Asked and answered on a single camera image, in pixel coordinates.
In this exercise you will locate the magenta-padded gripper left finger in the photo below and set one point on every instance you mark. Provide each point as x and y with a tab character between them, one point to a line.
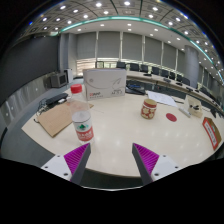
75	160

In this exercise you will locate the row of black office chairs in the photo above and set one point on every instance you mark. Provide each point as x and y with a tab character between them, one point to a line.
155	70

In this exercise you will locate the large white printed carton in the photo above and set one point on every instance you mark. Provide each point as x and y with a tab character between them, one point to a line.
104	83

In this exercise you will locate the cream mug with red pattern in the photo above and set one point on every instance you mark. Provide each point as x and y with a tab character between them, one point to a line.
148	109

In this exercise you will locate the open cardboard box, red label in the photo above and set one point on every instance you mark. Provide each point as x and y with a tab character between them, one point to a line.
211	132

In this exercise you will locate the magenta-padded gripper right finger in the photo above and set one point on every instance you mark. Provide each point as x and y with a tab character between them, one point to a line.
148	160

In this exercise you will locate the grey box television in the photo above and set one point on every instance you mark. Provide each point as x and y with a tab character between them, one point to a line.
58	80

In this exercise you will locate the white desk organizer box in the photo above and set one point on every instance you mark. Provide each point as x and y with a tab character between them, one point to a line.
194	106

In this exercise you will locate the clear red-capped water bottle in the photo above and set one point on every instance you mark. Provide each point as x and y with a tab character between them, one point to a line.
82	125

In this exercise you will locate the long curved conference desk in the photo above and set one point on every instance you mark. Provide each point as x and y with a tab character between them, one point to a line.
173	87

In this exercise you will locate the black flat device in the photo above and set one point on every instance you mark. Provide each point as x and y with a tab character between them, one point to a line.
56	98

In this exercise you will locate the brown paper envelope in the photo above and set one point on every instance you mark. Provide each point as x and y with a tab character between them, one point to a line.
55	119

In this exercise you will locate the white remote control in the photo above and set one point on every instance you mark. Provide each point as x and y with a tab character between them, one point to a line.
184	112

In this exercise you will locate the flat round red coaster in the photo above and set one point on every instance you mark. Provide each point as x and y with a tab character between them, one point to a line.
171	117

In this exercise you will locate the group of ceiling lights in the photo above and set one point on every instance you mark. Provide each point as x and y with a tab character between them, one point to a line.
98	4

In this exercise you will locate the white paper sheet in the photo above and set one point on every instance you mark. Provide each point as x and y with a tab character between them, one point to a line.
162	98

